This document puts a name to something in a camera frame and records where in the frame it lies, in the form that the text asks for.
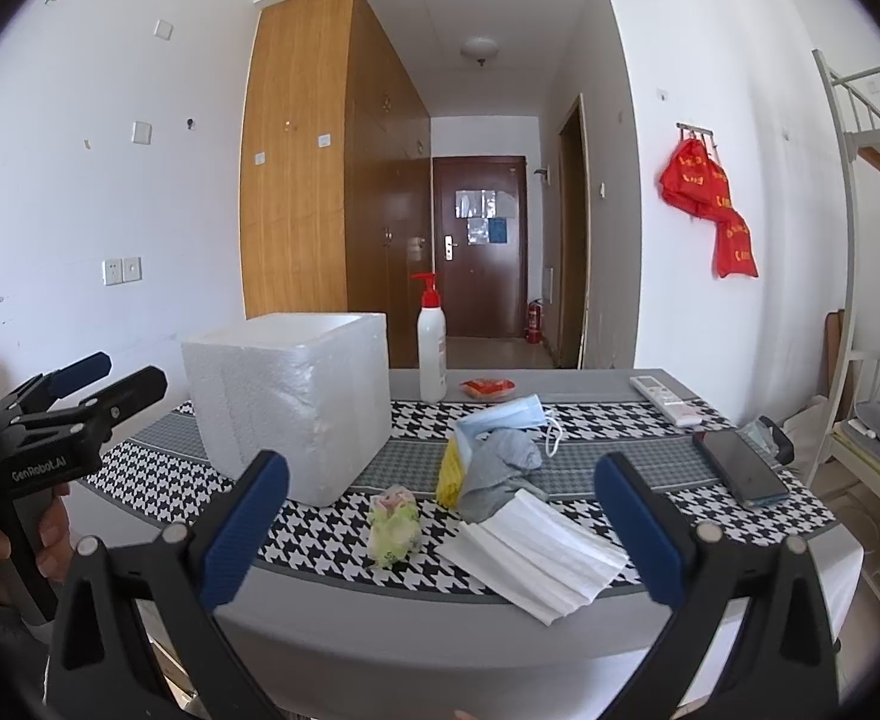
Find white styrofoam box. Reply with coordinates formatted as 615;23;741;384
181;312;391;507

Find side door frame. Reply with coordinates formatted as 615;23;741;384
558;99;590;369

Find wall coat hook rack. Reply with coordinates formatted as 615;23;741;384
675;122;714;140

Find blue surgical mask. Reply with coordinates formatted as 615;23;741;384
453;395;563;466

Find white remote control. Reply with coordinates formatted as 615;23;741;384
630;376;703;429

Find wall power sockets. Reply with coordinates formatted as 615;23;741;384
101;257;142;286

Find green pink plastic bag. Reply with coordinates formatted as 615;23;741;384
367;486;422;569

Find grey sock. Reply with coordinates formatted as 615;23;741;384
456;429;547;523

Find red snack packet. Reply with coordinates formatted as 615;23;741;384
461;377;516;401

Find white pump lotion bottle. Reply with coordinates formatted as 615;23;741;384
414;273;448;403

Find white metal bunk bed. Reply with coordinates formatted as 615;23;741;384
806;50;880;497

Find wall light switch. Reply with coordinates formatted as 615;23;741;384
131;121;152;145

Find ceiling lamp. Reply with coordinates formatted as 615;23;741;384
459;36;500;67

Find black clip object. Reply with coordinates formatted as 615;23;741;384
737;415;796;466

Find white foam sheet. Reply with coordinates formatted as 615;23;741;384
437;491;629;626

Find black smartphone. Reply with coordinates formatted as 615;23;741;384
693;431;789;509

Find person left hand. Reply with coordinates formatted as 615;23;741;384
0;484;74;605

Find yellow foam net sleeve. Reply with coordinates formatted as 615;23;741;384
435;434;472;511

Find dark brown entrance door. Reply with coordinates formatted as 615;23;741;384
433;156;527;338

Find wooden wardrobe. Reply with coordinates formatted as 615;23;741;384
239;0;431;367

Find red hanging bags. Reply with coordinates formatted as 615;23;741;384
659;137;759;278

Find red fire extinguisher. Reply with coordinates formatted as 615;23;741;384
524;299;544;344

